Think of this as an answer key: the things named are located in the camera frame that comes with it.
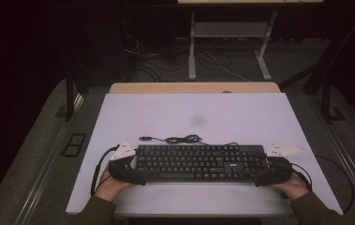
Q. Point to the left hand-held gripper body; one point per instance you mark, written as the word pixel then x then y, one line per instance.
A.
pixel 122 151

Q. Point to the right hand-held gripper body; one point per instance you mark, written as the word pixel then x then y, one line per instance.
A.
pixel 279 168

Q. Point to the black computer keyboard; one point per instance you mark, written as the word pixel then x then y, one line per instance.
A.
pixel 190 162

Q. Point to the person's right hand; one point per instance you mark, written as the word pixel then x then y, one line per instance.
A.
pixel 292 187

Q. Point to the person's left hand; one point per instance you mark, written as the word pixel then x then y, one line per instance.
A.
pixel 111 187

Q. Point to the black floor outlet box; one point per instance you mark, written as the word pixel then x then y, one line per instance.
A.
pixel 73 144

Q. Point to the black metal stand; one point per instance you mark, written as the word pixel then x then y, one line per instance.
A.
pixel 326 103

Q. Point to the white table board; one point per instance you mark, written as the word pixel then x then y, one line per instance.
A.
pixel 197 109

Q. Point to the wooden desk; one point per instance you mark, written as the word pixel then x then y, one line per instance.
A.
pixel 181 87

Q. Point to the white metal frame stand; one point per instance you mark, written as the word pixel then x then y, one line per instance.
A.
pixel 228 29

